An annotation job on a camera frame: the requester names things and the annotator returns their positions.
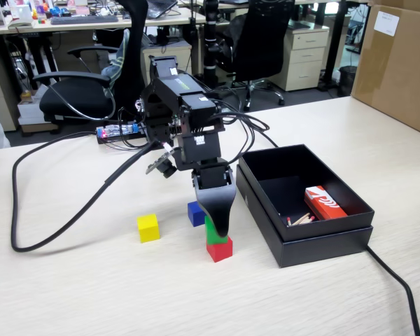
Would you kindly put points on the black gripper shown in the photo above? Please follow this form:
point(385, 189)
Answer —
point(213, 176)

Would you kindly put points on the green wooden cube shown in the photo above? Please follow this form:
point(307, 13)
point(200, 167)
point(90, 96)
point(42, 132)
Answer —
point(211, 234)

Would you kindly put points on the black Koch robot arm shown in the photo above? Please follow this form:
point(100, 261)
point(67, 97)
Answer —
point(182, 91)

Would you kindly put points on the blue wooden cube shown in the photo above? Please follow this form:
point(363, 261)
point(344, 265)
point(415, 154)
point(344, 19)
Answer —
point(195, 213)

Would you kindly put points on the red wooden cube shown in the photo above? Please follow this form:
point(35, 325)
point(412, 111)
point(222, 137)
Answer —
point(220, 250)

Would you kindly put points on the yellow wooden cube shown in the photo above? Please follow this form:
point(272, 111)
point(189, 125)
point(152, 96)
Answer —
point(148, 229)

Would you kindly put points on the black cardboard box tray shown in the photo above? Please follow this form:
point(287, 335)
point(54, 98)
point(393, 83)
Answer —
point(266, 164)

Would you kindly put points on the red tipped wooden match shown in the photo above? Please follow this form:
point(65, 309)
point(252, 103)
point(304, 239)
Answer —
point(294, 221)
point(306, 218)

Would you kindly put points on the orange matchbox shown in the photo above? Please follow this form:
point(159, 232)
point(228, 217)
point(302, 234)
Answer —
point(323, 204)

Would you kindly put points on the black open box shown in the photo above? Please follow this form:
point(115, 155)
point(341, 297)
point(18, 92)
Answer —
point(322, 248)

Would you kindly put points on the motor controller circuit board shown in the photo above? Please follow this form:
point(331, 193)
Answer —
point(119, 130)

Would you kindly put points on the black mesh office chair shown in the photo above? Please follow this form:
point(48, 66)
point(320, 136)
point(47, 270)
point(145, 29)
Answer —
point(259, 42)

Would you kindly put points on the black vertical stand pole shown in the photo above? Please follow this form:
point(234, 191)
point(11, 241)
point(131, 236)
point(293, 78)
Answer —
point(211, 35)

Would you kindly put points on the seated person in striped shirt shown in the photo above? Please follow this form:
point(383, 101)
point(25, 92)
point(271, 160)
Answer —
point(119, 63)

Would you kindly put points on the white three drawer cabinet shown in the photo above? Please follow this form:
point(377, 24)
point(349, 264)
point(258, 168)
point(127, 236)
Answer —
point(306, 52)

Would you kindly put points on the black office chair with armrests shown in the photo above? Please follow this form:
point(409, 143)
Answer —
point(73, 101)

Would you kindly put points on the black waste bin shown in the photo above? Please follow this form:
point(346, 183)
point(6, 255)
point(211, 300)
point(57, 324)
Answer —
point(348, 82)

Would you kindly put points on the black high back chair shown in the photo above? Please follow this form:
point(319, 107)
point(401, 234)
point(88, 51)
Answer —
point(136, 42)

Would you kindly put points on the open dark laptop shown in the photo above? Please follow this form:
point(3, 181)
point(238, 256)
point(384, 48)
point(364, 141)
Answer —
point(161, 7)

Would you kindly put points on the stacked white boxes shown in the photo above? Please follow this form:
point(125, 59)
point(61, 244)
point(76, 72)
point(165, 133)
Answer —
point(29, 112)

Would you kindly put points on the long white office desk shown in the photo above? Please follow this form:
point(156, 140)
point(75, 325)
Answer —
point(91, 27)

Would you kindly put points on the large brown cardboard box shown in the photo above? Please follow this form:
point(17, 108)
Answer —
point(395, 70)

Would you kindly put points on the dark computer keyboard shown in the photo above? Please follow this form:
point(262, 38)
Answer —
point(84, 19)

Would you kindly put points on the beige desk telephone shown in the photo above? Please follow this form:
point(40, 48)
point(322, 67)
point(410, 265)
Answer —
point(21, 19)

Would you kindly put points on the small wrist camera board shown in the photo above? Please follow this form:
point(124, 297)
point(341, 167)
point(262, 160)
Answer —
point(166, 169)

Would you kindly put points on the beige pedestal cabinet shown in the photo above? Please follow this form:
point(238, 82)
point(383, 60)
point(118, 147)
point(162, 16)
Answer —
point(0, 87)

